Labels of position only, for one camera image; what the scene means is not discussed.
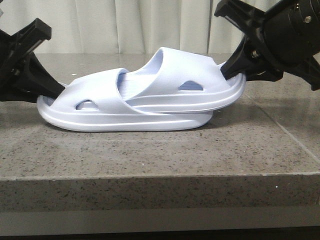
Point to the light blue slipper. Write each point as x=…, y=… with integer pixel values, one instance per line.
x=175, y=81
x=92, y=103

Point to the beige pleated curtain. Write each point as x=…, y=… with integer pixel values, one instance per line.
x=124, y=26

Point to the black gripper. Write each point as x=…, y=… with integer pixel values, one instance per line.
x=283, y=39
x=22, y=76

